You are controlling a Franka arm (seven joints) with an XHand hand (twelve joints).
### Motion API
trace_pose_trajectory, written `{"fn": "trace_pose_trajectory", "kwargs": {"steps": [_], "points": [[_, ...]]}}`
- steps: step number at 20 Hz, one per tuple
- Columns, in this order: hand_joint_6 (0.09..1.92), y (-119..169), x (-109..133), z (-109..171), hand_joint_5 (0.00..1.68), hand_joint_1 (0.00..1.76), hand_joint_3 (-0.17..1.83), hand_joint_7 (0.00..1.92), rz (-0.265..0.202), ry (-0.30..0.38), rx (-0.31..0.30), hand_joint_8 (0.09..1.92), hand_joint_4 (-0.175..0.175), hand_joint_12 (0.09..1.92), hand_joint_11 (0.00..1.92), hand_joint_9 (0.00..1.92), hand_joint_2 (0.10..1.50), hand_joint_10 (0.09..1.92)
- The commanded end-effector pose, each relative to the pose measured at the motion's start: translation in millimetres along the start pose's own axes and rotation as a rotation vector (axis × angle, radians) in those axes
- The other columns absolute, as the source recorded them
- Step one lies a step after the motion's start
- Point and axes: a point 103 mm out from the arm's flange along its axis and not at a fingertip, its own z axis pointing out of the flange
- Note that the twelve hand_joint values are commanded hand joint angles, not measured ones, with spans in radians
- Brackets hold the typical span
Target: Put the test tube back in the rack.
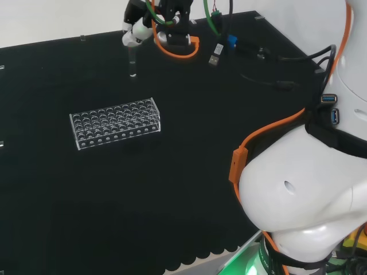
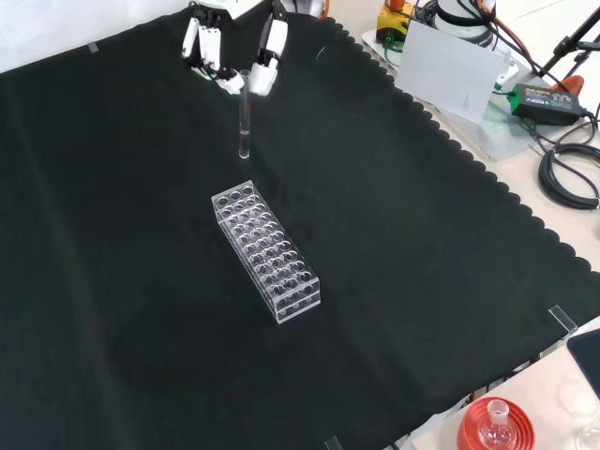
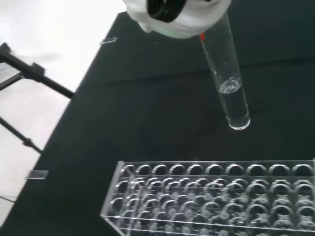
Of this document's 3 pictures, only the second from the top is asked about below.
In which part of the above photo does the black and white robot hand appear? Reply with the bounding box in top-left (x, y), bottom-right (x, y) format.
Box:
top-left (181, 0), bottom-right (292, 98)

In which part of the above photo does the clear glass test tube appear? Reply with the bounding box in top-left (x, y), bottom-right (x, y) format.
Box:
top-left (238, 68), bottom-right (252, 161)

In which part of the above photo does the clear acrylic test tube rack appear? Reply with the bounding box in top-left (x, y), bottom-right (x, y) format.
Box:
top-left (210, 179), bottom-right (322, 326)

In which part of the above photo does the yellow stop button box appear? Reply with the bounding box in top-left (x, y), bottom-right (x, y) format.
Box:
top-left (377, 0), bottom-right (416, 44)

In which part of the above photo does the pale board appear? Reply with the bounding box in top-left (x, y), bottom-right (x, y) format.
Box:
top-left (396, 21), bottom-right (513, 127)

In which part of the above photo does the black bench cloth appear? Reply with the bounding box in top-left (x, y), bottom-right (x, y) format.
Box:
top-left (0, 8), bottom-right (600, 450)

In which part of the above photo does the black power adapter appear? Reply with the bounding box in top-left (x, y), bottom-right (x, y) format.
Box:
top-left (509, 82), bottom-right (588, 127)

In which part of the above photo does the black tripod with orange foot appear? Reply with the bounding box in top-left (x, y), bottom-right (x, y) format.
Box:
top-left (538, 8), bottom-right (600, 95)

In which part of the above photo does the black tablet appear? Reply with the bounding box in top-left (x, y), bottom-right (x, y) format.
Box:
top-left (565, 327), bottom-right (600, 391)

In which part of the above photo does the clear round-bottom flask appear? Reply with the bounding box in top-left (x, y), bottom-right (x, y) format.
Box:
top-left (477, 399), bottom-right (513, 450)

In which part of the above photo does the translucent base plate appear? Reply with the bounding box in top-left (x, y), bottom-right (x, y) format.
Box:
top-left (358, 27), bottom-right (538, 164)

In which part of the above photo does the coiled black cable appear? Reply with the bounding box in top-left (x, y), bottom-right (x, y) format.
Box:
top-left (537, 143), bottom-right (600, 210)

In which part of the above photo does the red ring stand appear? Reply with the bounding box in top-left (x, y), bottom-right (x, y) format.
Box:
top-left (457, 397), bottom-right (536, 450)

